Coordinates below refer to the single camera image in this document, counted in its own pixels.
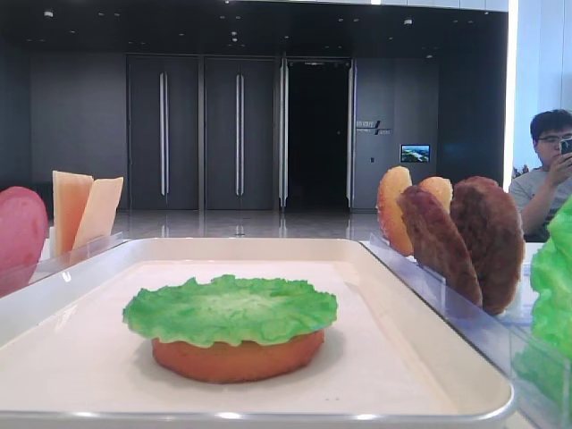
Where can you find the green lettuce leaf on tray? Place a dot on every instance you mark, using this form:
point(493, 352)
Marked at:
point(231, 310)

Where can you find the brown meat patty near tray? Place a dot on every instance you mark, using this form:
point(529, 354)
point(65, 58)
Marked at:
point(436, 242)

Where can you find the yellow cheese slice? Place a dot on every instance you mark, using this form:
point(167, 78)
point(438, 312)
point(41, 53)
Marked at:
point(100, 211)

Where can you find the brown meat patty outer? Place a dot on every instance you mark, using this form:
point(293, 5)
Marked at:
point(488, 221)

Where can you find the orange cheese slice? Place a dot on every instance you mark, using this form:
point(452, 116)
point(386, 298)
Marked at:
point(70, 193)

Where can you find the red tomato slice in rack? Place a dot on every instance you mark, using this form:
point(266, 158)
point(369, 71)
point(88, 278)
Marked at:
point(24, 227)

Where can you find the green lettuce leaf in rack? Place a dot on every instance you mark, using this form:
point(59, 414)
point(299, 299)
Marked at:
point(552, 295)

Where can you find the bun slice outer right rack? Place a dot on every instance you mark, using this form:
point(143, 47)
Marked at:
point(392, 184)

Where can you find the bun slice rack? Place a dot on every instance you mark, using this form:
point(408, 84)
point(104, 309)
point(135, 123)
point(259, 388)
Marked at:
point(441, 188)
point(392, 184)

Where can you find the bottom bun slice on tray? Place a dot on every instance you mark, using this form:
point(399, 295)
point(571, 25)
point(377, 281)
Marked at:
point(247, 362)

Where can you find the bun slice inner right rack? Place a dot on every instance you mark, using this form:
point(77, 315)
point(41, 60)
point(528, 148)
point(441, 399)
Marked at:
point(441, 188)

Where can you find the clear acrylic rack left side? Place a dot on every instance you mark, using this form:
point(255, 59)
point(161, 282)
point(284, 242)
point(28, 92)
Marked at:
point(67, 259)

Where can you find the clear acrylic rack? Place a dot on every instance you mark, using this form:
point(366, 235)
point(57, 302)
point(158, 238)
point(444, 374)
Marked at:
point(500, 337)
point(67, 259)

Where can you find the seated person with phone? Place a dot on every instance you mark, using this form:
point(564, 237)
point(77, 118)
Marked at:
point(541, 192)

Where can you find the white rectangular tray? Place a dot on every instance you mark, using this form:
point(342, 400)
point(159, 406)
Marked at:
point(389, 361)

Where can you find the smartphone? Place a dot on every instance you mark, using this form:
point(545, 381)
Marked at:
point(566, 146)

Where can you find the clear acrylic rack right side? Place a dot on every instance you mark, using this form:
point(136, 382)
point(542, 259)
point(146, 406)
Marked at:
point(500, 337)

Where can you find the wall display screen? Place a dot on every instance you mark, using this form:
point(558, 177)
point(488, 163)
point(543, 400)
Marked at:
point(415, 153)

